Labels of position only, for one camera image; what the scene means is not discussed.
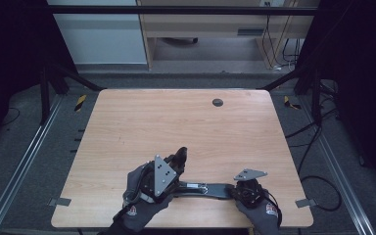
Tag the black curtain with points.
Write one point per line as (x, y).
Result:
(362, 65)
(9, 49)

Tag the round grey table grommet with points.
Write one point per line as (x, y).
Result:
(217, 102)

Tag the black diagonal frame strut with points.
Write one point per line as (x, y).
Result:
(78, 78)
(284, 78)

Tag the white cabinet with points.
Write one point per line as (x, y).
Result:
(99, 36)

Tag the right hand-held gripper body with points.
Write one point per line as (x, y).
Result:
(249, 192)

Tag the grey tape piece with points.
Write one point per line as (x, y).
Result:
(59, 201)
(305, 203)

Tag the black frame post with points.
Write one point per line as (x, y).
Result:
(316, 98)
(45, 98)

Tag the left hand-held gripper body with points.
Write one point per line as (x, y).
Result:
(162, 176)

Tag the black stapler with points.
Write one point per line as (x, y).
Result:
(215, 191)

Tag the aluminium floor rail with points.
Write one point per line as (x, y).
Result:
(339, 176)
(19, 169)

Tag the black frame crossbar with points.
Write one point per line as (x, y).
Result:
(176, 10)

